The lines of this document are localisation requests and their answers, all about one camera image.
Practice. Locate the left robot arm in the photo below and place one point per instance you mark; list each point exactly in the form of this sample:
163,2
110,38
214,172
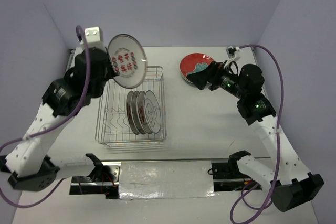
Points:
30,167

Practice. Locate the red teal wave plate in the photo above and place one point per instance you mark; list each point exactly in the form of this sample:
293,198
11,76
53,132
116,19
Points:
197,68
192,59

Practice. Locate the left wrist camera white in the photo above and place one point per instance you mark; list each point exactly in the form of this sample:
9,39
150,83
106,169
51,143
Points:
94,38

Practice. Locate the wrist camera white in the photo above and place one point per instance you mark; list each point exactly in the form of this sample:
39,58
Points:
233,53
94,38

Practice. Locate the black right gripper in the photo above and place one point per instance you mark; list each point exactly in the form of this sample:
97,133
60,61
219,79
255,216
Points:
200,78

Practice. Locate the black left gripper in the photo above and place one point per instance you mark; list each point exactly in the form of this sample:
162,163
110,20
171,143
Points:
112,72

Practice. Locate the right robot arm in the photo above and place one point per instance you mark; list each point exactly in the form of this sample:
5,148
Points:
295,184

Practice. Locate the white plate grey line pattern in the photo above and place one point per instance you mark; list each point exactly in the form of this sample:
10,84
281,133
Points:
152,112

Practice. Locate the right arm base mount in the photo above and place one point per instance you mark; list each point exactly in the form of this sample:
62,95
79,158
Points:
227,177

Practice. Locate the wire dish rack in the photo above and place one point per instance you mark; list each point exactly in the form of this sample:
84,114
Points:
112,128

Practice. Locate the white plate teal rim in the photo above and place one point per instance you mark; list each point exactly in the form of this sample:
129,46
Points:
134,111

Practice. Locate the silver foil covered panel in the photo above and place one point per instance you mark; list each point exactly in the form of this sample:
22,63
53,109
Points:
165,180

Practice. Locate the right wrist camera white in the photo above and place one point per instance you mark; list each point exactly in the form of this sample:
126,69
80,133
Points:
233,53

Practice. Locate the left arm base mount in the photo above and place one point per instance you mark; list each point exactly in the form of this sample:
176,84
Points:
102,180

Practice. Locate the white bowl plate red characters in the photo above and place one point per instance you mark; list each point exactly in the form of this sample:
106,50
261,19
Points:
128,60

